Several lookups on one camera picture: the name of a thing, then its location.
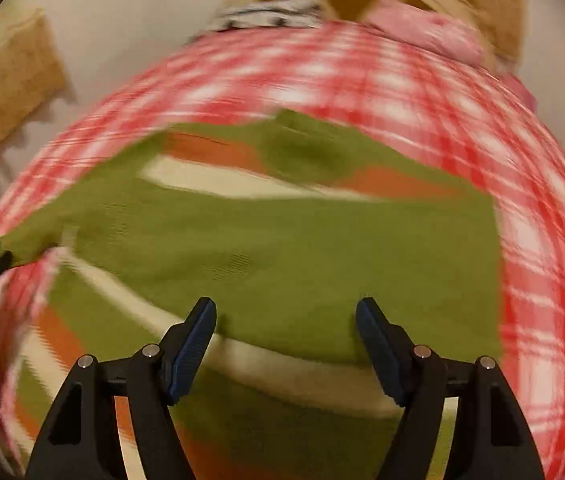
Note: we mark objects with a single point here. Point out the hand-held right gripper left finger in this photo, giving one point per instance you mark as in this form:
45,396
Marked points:
195,350

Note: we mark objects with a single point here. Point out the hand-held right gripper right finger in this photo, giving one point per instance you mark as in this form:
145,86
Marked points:
380,355

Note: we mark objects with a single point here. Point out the green striped knit sweater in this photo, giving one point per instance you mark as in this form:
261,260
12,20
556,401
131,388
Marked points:
262,260

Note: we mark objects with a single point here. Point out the beige patterned curtain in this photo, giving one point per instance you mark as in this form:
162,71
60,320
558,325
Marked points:
497,5
2,80

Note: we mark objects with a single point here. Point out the red plaid blanket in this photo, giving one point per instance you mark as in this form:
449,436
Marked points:
387,85

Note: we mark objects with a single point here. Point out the pink cloth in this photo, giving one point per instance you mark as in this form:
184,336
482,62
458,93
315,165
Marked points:
522,92

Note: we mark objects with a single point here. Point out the pink pillow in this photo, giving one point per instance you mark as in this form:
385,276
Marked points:
427,30

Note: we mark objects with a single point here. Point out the black and white patterned pillow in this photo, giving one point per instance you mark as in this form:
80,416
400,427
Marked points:
262,15

